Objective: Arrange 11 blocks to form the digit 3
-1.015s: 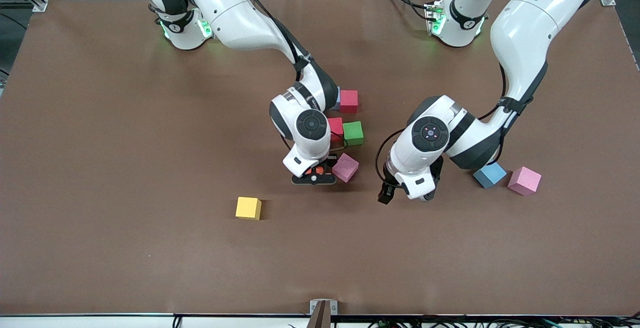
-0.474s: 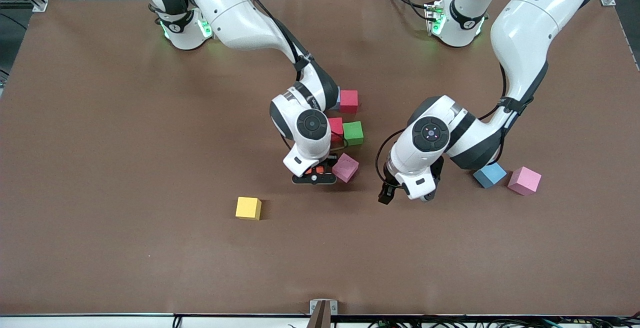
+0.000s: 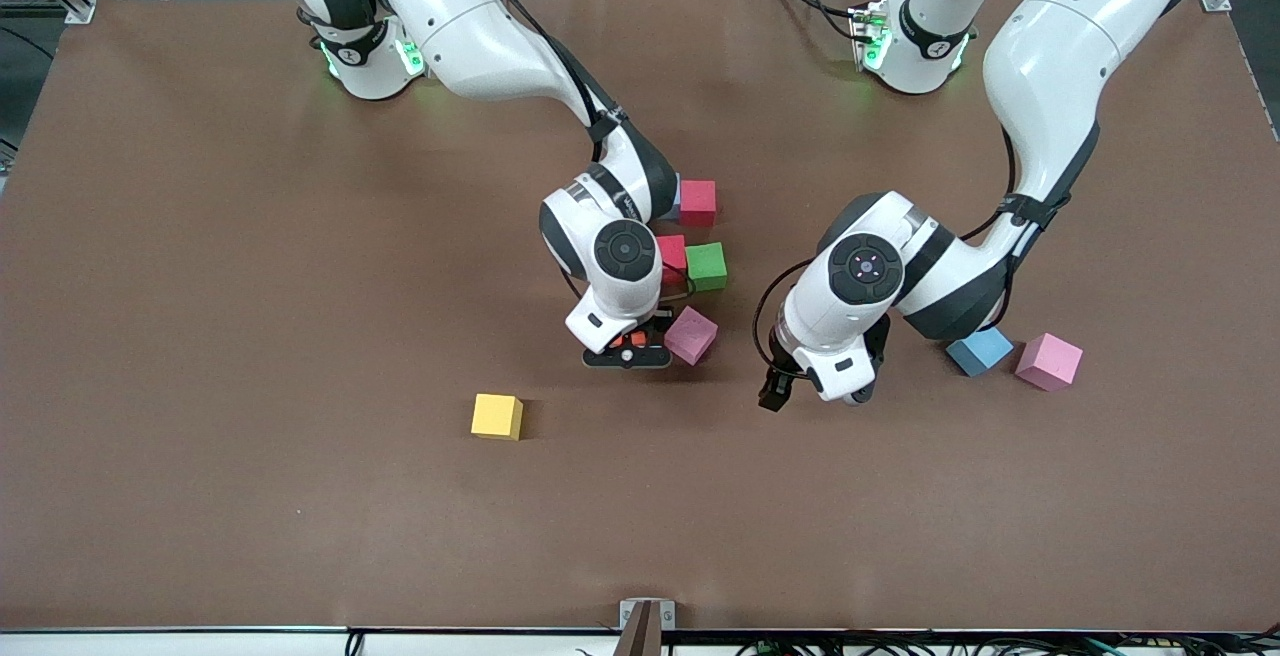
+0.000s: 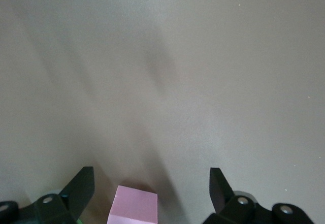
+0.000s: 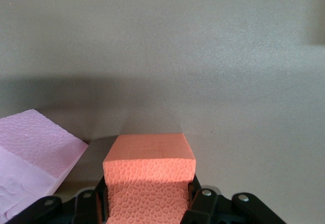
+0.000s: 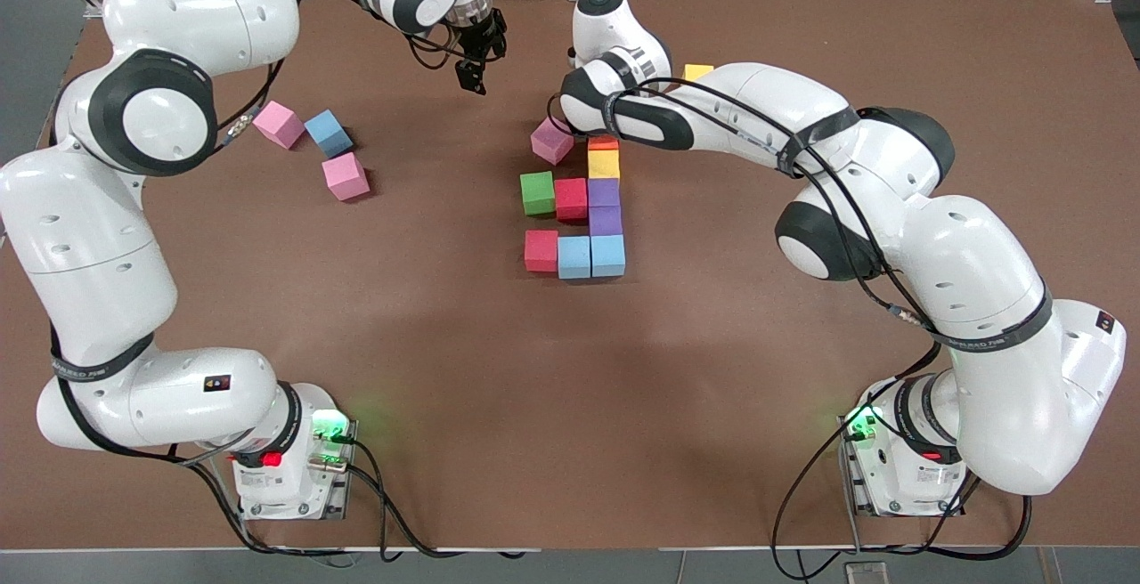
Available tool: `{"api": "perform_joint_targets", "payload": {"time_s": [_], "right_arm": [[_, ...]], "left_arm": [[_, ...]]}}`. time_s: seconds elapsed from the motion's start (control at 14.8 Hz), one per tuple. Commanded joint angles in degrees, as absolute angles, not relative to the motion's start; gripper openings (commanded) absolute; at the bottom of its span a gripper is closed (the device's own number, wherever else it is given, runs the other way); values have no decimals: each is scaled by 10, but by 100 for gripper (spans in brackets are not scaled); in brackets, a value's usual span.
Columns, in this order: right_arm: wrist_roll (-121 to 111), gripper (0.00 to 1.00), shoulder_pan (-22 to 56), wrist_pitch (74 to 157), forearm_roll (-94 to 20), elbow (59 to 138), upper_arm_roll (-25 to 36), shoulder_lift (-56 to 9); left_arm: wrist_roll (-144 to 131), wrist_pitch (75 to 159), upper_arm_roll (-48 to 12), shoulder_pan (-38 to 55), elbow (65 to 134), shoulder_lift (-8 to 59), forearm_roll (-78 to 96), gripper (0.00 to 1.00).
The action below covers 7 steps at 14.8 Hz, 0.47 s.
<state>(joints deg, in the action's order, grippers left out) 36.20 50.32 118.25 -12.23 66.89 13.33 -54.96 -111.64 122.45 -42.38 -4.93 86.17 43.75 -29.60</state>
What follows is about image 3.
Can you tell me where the large table cover sheet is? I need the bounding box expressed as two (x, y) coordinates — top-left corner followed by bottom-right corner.
(0, 0), (1280, 632)

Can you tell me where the white table edge rail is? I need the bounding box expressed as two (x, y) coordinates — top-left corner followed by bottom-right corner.
(0, 628), (1280, 656)

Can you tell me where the yellow foam cube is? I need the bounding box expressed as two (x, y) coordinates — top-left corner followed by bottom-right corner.
(470, 393), (524, 442)

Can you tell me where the green foam cube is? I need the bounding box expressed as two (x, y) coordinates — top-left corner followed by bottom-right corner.
(685, 242), (728, 294)

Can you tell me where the grey metal table bracket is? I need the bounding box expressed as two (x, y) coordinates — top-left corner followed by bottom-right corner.
(612, 598), (677, 656)

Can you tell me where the pink foam cube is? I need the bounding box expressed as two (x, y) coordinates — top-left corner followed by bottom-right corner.
(664, 305), (720, 367)
(1015, 332), (1084, 393)

